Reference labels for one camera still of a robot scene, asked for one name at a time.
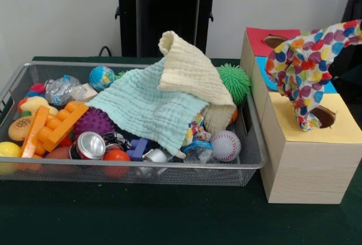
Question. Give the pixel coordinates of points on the pale yellow waffle cloth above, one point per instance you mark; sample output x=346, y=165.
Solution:
x=192, y=72

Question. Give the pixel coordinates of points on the mint green waffle cloth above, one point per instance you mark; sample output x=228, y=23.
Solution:
x=141, y=103

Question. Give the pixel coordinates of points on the colourful polka dot cloth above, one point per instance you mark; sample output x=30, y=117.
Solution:
x=297, y=66

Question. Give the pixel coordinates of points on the shallow mesh bin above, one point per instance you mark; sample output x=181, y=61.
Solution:
x=169, y=175

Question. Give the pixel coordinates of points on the wooden box with three holes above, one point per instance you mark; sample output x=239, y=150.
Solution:
x=311, y=171

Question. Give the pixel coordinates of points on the white baseball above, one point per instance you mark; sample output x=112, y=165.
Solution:
x=226, y=146

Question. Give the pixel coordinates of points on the green spiky rubber ball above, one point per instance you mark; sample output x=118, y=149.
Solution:
x=234, y=82

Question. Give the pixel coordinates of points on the red ball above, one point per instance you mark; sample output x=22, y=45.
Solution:
x=116, y=155

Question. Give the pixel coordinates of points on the globe print ball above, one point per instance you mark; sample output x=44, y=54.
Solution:
x=101, y=78

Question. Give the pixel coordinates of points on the purple spiky ball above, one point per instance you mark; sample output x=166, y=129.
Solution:
x=94, y=122

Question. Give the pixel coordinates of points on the crushed soda can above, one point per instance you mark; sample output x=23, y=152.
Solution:
x=90, y=146

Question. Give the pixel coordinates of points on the dark green table cloth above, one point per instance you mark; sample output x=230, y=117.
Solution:
x=141, y=216

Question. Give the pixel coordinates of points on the orange plastic block toy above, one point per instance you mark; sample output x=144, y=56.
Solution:
x=56, y=132

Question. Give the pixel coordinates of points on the yellow ball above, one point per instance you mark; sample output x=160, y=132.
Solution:
x=10, y=150

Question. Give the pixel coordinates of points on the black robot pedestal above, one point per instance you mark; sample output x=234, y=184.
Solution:
x=167, y=16

